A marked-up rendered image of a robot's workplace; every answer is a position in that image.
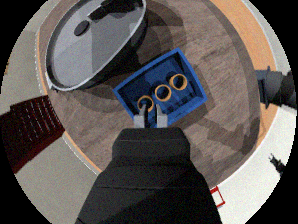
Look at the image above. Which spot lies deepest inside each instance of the bronze cylinder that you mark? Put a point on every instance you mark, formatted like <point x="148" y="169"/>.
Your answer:
<point x="167" y="97"/>
<point x="140" y="106"/>
<point x="183" y="82"/>

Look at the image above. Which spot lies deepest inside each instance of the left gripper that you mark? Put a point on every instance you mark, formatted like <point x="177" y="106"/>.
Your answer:
<point x="275" y="162"/>

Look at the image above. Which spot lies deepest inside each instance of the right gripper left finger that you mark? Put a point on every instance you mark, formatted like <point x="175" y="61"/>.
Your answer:
<point x="141" y="120"/>

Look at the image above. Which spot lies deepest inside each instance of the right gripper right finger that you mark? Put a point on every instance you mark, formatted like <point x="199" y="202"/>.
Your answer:
<point x="161" y="118"/>

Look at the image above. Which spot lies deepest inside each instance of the blue open crate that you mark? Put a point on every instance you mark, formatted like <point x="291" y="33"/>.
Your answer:
<point x="145" y="80"/>

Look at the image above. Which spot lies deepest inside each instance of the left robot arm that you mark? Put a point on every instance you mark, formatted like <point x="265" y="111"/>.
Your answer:
<point x="280" y="91"/>

